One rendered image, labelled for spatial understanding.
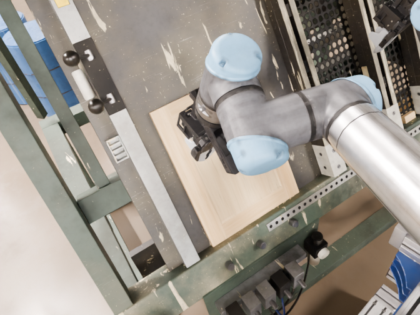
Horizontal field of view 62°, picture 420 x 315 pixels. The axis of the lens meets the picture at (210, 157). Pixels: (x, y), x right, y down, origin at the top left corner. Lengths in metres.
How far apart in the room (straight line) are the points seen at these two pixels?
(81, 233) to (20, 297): 1.52
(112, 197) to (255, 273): 0.57
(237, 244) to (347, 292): 1.05
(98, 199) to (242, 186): 0.46
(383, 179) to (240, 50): 0.24
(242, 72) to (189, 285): 0.83
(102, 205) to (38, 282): 1.46
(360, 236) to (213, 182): 1.15
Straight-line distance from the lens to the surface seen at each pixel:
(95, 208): 1.11
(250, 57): 0.49
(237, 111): 0.47
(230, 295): 1.28
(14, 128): 0.98
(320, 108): 0.49
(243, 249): 1.21
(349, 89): 0.52
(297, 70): 1.21
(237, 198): 1.18
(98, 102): 0.87
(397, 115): 1.51
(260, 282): 1.29
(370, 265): 2.22
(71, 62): 0.88
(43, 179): 1.00
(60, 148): 1.93
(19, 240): 2.78
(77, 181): 1.70
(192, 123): 0.67
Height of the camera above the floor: 1.92
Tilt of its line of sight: 45 degrees down
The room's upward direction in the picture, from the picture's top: 11 degrees counter-clockwise
